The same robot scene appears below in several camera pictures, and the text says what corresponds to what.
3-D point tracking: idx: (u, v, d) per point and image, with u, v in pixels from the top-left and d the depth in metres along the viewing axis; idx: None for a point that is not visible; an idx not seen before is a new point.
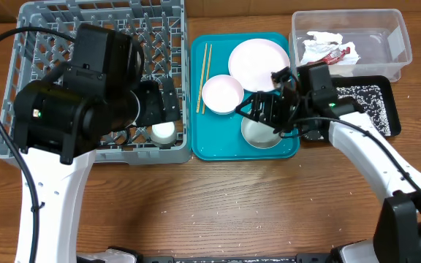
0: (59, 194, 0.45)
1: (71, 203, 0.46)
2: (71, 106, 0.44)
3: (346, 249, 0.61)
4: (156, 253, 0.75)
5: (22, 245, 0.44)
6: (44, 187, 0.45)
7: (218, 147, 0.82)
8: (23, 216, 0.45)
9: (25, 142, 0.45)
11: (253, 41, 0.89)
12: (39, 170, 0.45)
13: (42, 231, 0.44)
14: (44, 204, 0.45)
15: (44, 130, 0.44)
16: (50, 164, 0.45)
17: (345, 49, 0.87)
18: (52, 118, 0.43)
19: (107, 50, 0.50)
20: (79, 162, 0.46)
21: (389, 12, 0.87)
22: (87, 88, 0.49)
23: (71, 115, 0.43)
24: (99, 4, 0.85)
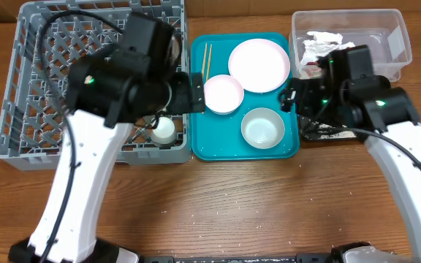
0: (96, 156, 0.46)
1: (104, 168, 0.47)
2: (120, 80, 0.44)
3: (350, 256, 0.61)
4: (156, 253, 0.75)
5: (52, 200, 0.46)
6: (83, 147, 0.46)
7: (218, 147, 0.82)
8: (61, 170, 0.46)
9: (74, 105, 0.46)
11: (253, 41, 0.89)
12: (81, 131, 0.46)
13: (73, 191, 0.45)
14: (82, 164, 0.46)
15: (93, 98, 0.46)
16: (93, 126, 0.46)
17: (345, 49, 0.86)
18: (100, 88, 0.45)
19: (156, 34, 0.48)
20: (119, 130, 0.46)
21: (389, 12, 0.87)
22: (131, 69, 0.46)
23: (120, 88, 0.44)
24: (99, 4, 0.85)
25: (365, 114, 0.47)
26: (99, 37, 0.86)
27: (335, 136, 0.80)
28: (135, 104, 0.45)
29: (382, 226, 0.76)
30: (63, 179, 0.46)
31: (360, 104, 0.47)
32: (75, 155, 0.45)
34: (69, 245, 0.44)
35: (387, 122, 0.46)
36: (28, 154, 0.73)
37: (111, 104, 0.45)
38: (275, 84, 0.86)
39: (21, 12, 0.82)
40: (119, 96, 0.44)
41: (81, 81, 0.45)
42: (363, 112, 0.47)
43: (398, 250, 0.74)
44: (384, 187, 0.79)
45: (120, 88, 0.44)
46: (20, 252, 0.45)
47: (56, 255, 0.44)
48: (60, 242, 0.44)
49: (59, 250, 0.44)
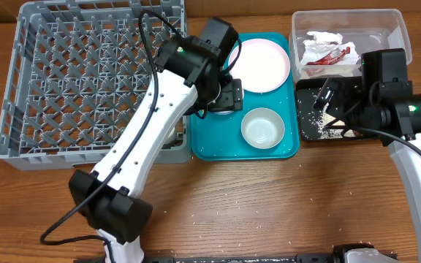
0: (172, 107, 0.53)
1: (173, 120, 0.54)
2: (201, 57, 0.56)
3: (351, 255, 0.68)
4: (156, 253, 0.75)
5: (126, 136, 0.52)
6: (164, 98, 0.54)
7: (218, 147, 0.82)
8: (138, 112, 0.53)
9: (163, 65, 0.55)
11: (252, 41, 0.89)
12: (164, 85, 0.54)
13: (146, 133, 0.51)
14: (158, 110, 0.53)
15: (179, 62, 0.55)
16: (175, 83, 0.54)
17: (345, 48, 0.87)
18: (186, 57, 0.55)
19: (228, 35, 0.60)
20: (190, 96, 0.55)
21: (389, 12, 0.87)
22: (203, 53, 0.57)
23: (199, 61, 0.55)
24: (99, 4, 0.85)
25: (395, 117, 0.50)
26: (99, 37, 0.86)
27: (335, 135, 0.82)
28: (208, 77, 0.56)
29: (382, 226, 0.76)
30: (139, 119, 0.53)
31: (390, 107, 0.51)
32: (156, 102, 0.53)
34: (129, 176, 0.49)
35: (416, 129, 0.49)
36: (28, 154, 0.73)
37: (193, 70, 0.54)
38: (275, 83, 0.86)
39: (21, 12, 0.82)
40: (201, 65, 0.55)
41: (172, 49, 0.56)
42: (392, 115, 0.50)
43: (398, 250, 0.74)
44: (384, 187, 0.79)
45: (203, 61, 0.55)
46: (84, 179, 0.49)
47: (117, 183, 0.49)
48: (122, 172, 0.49)
49: (119, 180, 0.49)
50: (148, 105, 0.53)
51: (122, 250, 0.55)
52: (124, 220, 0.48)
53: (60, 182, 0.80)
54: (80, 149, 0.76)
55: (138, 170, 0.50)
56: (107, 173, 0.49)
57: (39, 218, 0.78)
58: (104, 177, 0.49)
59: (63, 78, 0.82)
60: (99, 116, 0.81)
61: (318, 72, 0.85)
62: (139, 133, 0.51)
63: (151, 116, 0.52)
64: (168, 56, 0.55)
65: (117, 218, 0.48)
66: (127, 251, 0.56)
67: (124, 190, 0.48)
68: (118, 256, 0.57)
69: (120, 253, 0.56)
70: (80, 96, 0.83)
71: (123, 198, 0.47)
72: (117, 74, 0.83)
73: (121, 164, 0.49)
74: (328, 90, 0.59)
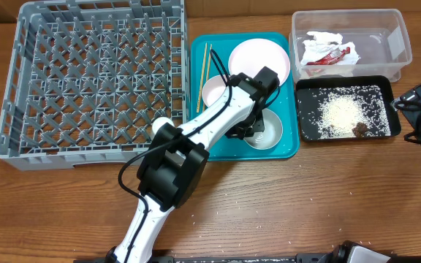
0: (240, 109, 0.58)
1: (234, 121, 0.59)
2: (259, 88, 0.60)
3: (359, 250, 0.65)
4: (156, 253, 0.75)
5: (205, 115, 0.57)
6: (234, 100, 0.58)
7: (218, 148, 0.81)
8: (213, 104, 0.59)
9: (231, 84, 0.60)
11: (256, 42, 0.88)
12: (238, 90, 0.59)
13: (220, 117, 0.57)
14: (229, 108, 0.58)
15: (242, 87, 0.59)
16: (242, 94, 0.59)
17: (345, 49, 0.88)
18: (247, 85, 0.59)
19: (275, 82, 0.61)
20: (247, 111, 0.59)
21: (389, 12, 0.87)
22: (259, 87, 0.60)
23: (256, 90, 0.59)
24: (99, 4, 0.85)
25: None
26: (99, 37, 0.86)
27: (335, 135, 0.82)
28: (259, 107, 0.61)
29: (382, 226, 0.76)
30: (213, 109, 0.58)
31: None
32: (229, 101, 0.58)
34: (206, 140, 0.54)
35: None
36: (28, 154, 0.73)
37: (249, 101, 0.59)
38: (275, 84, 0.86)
39: (22, 12, 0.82)
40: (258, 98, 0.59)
41: (241, 77, 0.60)
42: None
43: (398, 250, 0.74)
44: (384, 187, 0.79)
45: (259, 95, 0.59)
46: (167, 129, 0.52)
47: (196, 139, 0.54)
48: (202, 134, 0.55)
49: (199, 137, 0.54)
50: (222, 100, 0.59)
51: (151, 226, 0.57)
52: (194, 172, 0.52)
53: (60, 182, 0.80)
54: (81, 149, 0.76)
55: (212, 138, 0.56)
56: (188, 131, 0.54)
57: (39, 218, 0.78)
58: (186, 132, 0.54)
59: (63, 78, 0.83)
60: (99, 116, 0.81)
61: (318, 72, 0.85)
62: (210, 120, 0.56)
63: (224, 109, 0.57)
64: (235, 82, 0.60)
65: (186, 169, 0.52)
66: (155, 231, 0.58)
67: (202, 145, 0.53)
68: (142, 233, 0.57)
69: (147, 229, 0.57)
70: (80, 96, 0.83)
71: (200, 150, 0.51)
72: (117, 74, 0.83)
73: (202, 127, 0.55)
74: (413, 93, 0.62)
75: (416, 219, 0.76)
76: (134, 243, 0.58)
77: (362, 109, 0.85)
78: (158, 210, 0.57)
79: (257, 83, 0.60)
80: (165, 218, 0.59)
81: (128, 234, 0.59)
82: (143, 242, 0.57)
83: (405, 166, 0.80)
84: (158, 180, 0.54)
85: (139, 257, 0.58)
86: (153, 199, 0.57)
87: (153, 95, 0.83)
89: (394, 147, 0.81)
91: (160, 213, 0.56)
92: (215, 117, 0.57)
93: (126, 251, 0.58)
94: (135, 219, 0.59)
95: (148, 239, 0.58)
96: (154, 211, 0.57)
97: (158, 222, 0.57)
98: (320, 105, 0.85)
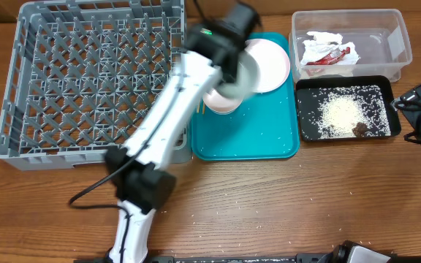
0: (197, 87, 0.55)
1: (197, 98, 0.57)
2: (225, 39, 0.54)
3: (358, 250, 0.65)
4: (156, 253, 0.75)
5: (153, 117, 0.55)
6: (190, 77, 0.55)
7: (218, 147, 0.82)
8: (165, 90, 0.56)
9: (191, 45, 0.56)
11: (261, 42, 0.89)
12: (191, 65, 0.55)
13: (174, 110, 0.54)
14: (184, 90, 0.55)
15: (205, 42, 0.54)
16: (201, 63, 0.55)
17: (345, 49, 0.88)
18: (211, 38, 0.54)
19: (253, 20, 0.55)
20: (213, 76, 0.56)
21: (389, 12, 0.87)
22: (226, 36, 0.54)
23: (221, 44, 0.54)
24: (99, 4, 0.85)
25: None
26: (99, 37, 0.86)
27: (335, 135, 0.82)
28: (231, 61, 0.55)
29: (383, 226, 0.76)
30: (164, 102, 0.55)
31: None
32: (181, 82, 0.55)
34: (158, 151, 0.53)
35: None
36: (27, 154, 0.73)
37: (218, 52, 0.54)
38: (275, 84, 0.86)
39: (22, 12, 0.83)
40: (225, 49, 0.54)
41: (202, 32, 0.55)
42: None
43: (398, 250, 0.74)
44: (384, 187, 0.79)
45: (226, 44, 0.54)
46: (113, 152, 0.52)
47: (145, 158, 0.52)
48: (150, 147, 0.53)
49: (148, 154, 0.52)
50: (175, 85, 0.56)
51: (137, 229, 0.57)
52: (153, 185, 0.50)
53: (60, 182, 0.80)
54: (80, 149, 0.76)
55: (165, 145, 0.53)
56: (137, 148, 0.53)
57: (39, 218, 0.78)
58: (134, 151, 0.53)
59: (63, 78, 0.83)
60: (99, 116, 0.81)
61: (318, 72, 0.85)
62: (165, 113, 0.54)
63: (177, 96, 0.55)
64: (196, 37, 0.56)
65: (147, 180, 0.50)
66: (142, 231, 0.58)
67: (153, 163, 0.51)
68: (131, 236, 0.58)
69: (134, 231, 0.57)
70: (80, 96, 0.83)
71: None
72: (117, 74, 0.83)
73: (150, 139, 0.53)
74: (413, 93, 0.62)
75: (416, 219, 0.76)
76: (126, 245, 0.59)
77: (362, 109, 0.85)
78: (139, 214, 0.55)
79: (225, 30, 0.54)
80: (150, 216, 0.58)
81: (117, 236, 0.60)
82: (134, 244, 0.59)
83: (405, 166, 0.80)
84: (129, 191, 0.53)
85: (133, 258, 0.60)
86: (133, 204, 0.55)
87: (153, 95, 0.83)
89: (394, 147, 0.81)
91: (142, 217, 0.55)
92: (169, 107, 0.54)
93: (118, 254, 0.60)
94: (121, 223, 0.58)
95: (138, 239, 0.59)
96: (136, 215, 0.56)
97: (143, 224, 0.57)
98: (320, 105, 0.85)
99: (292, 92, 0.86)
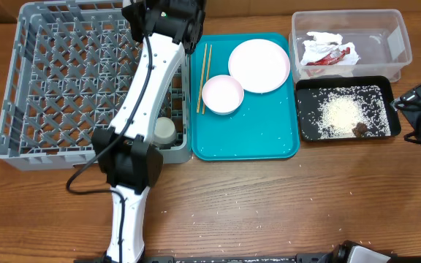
0: (166, 63, 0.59)
1: (169, 74, 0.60)
2: (183, 17, 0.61)
3: (358, 250, 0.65)
4: (156, 253, 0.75)
5: (130, 97, 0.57)
6: (157, 56, 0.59)
7: (218, 147, 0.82)
8: (137, 72, 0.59)
9: (151, 28, 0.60)
11: (261, 42, 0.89)
12: (156, 44, 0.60)
13: (150, 86, 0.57)
14: (156, 68, 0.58)
15: (167, 23, 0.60)
16: (166, 41, 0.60)
17: (345, 49, 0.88)
18: (169, 20, 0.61)
19: None
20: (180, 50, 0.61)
21: (389, 12, 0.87)
22: (183, 12, 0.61)
23: (182, 22, 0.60)
24: (99, 4, 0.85)
25: None
26: (99, 37, 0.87)
27: (335, 135, 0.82)
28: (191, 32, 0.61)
29: (383, 226, 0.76)
30: (139, 82, 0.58)
31: None
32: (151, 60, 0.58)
34: (142, 124, 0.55)
35: None
36: (28, 154, 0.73)
37: (178, 29, 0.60)
38: (275, 84, 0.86)
39: (22, 12, 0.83)
40: (184, 23, 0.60)
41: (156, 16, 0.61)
42: None
43: (398, 250, 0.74)
44: (384, 187, 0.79)
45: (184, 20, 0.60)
46: (100, 135, 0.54)
47: (132, 132, 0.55)
48: (135, 123, 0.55)
49: (134, 129, 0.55)
50: (145, 64, 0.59)
51: (134, 213, 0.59)
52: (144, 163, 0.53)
53: (60, 182, 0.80)
54: (80, 149, 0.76)
55: (149, 119, 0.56)
56: (121, 126, 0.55)
57: (39, 218, 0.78)
58: (119, 130, 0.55)
59: (63, 78, 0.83)
60: (99, 116, 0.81)
61: (318, 72, 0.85)
62: (143, 89, 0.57)
63: (150, 73, 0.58)
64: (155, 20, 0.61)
65: (136, 161, 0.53)
66: (138, 216, 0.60)
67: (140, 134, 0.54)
68: (129, 223, 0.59)
69: (131, 218, 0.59)
70: (80, 96, 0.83)
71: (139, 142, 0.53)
72: (117, 74, 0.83)
73: (133, 116, 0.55)
74: (413, 93, 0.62)
75: (416, 219, 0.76)
76: (123, 237, 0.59)
77: (362, 109, 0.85)
78: (134, 195, 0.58)
79: (180, 8, 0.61)
80: (144, 198, 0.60)
81: (113, 229, 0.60)
82: (131, 233, 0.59)
83: (405, 166, 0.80)
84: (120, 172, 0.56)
85: (131, 249, 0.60)
86: (126, 187, 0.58)
87: None
89: (394, 147, 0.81)
91: (138, 198, 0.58)
92: (145, 83, 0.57)
93: (117, 248, 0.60)
94: (116, 212, 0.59)
95: (135, 228, 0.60)
96: (131, 199, 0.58)
97: (138, 208, 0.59)
98: (320, 105, 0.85)
99: (292, 92, 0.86)
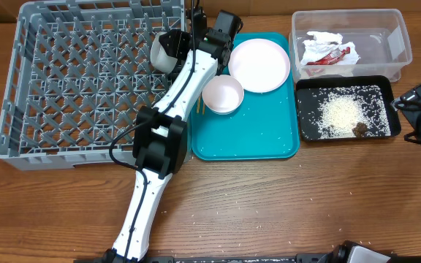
0: (205, 70, 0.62)
1: (207, 79, 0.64)
2: (219, 44, 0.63)
3: (357, 250, 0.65)
4: (156, 253, 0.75)
5: (174, 88, 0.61)
6: (199, 64, 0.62)
7: (218, 147, 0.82)
8: (180, 73, 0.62)
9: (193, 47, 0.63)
11: (262, 42, 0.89)
12: (200, 55, 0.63)
13: (191, 84, 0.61)
14: (196, 72, 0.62)
15: (206, 49, 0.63)
16: (206, 57, 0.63)
17: (345, 49, 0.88)
18: (208, 45, 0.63)
19: (234, 23, 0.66)
20: (215, 66, 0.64)
21: (389, 12, 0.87)
22: (219, 42, 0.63)
23: (219, 50, 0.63)
24: (99, 4, 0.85)
25: None
26: (99, 37, 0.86)
27: (335, 135, 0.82)
28: (224, 59, 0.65)
29: (382, 226, 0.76)
30: (180, 80, 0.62)
31: None
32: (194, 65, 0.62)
34: (180, 112, 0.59)
35: None
36: (27, 154, 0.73)
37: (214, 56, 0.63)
38: (275, 83, 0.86)
39: (22, 12, 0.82)
40: (221, 51, 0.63)
41: (199, 39, 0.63)
42: None
43: (398, 250, 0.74)
44: (384, 187, 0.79)
45: (222, 48, 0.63)
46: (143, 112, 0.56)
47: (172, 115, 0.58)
48: (175, 108, 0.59)
49: (175, 112, 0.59)
50: (187, 67, 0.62)
51: (152, 199, 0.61)
52: (177, 142, 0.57)
53: (60, 182, 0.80)
54: (80, 149, 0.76)
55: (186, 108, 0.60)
56: (164, 108, 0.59)
57: (39, 218, 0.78)
58: (161, 109, 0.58)
59: (63, 78, 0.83)
60: (99, 116, 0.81)
61: (318, 72, 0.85)
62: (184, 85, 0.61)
63: (191, 75, 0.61)
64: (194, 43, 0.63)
65: (172, 142, 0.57)
66: (154, 204, 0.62)
67: (180, 117, 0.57)
68: (144, 210, 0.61)
69: (148, 203, 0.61)
70: (80, 96, 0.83)
71: (178, 123, 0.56)
72: (117, 74, 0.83)
73: (175, 101, 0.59)
74: (413, 93, 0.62)
75: (416, 220, 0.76)
76: (135, 226, 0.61)
77: (362, 109, 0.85)
78: (156, 180, 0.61)
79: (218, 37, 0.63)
80: (163, 187, 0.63)
81: (127, 218, 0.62)
82: (144, 221, 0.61)
83: (405, 166, 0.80)
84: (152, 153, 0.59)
85: (140, 241, 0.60)
86: (151, 169, 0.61)
87: (153, 95, 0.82)
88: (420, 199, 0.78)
89: (394, 147, 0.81)
91: (159, 183, 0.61)
92: (186, 82, 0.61)
93: (126, 237, 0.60)
94: (134, 198, 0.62)
95: (149, 216, 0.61)
96: (153, 181, 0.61)
97: (158, 194, 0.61)
98: (320, 105, 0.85)
99: (293, 92, 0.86)
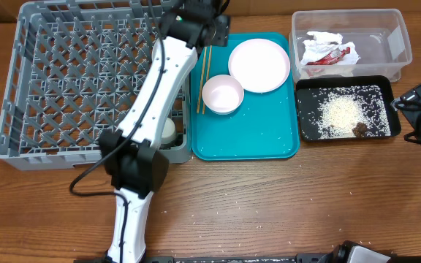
0: (178, 67, 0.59)
1: (182, 76, 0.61)
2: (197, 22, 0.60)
3: (357, 250, 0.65)
4: (156, 253, 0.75)
5: (141, 100, 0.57)
6: (169, 60, 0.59)
7: (218, 147, 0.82)
8: (148, 76, 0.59)
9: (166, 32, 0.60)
11: (262, 42, 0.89)
12: (170, 49, 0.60)
13: (160, 90, 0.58)
14: (167, 71, 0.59)
15: (182, 28, 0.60)
16: (179, 46, 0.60)
17: (345, 48, 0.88)
18: (183, 24, 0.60)
19: None
20: (190, 58, 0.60)
21: (389, 12, 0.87)
22: (196, 17, 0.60)
23: (196, 28, 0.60)
24: (99, 4, 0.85)
25: None
26: (99, 37, 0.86)
27: (335, 135, 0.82)
28: (205, 38, 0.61)
29: (382, 226, 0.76)
30: (150, 84, 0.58)
31: None
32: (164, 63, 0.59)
34: (150, 130, 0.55)
35: None
36: (28, 154, 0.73)
37: (191, 34, 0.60)
38: (275, 83, 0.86)
39: (22, 12, 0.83)
40: (199, 26, 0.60)
41: (172, 19, 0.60)
42: None
43: (398, 250, 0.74)
44: (384, 187, 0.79)
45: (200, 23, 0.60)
46: (109, 138, 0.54)
47: (140, 136, 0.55)
48: (144, 127, 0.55)
49: (142, 133, 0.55)
50: (156, 67, 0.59)
51: (136, 217, 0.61)
52: (149, 169, 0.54)
53: (60, 182, 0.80)
54: (80, 149, 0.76)
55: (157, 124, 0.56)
56: (130, 129, 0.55)
57: (39, 218, 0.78)
58: (128, 133, 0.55)
59: (63, 78, 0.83)
60: (99, 116, 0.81)
61: (318, 72, 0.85)
62: (153, 91, 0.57)
63: (161, 77, 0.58)
64: (169, 25, 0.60)
65: (143, 169, 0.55)
66: (139, 220, 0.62)
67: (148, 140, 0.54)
68: (130, 226, 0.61)
69: (132, 220, 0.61)
70: (80, 96, 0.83)
71: (146, 149, 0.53)
72: (117, 74, 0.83)
73: (142, 120, 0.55)
74: (413, 93, 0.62)
75: (416, 219, 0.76)
76: (124, 239, 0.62)
77: (362, 109, 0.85)
78: (137, 200, 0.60)
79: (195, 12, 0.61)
80: (146, 204, 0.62)
81: (115, 231, 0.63)
82: (132, 237, 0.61)
83: (406, 166, 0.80)
84: (127, 176, 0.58)
85: (132, 252, 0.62)
86: (130, 190, 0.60)
87: None
88: None
89: (394, 147, 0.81)
91: (140, 203, 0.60)
92: (155, 90, 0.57)
93: (118, 250, 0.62)
94: (118, 215, 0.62)
95: (136, 232, 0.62)
96: (134, 201, 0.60)
97: (141, 212, 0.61)
98: (320, 104, 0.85)
99: (293, 92, 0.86)
